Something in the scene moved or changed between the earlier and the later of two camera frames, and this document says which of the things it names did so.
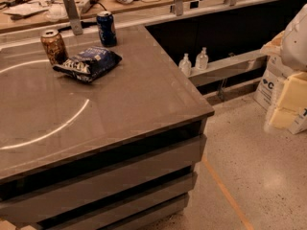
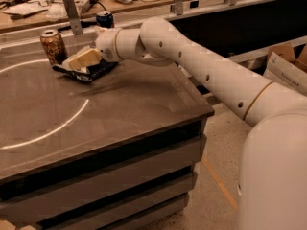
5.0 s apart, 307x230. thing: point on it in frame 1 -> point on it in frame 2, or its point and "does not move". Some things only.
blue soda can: (106, 24) does not move
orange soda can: (55, 47) does not move
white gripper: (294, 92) -> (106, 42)
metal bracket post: (73, 14) does not move
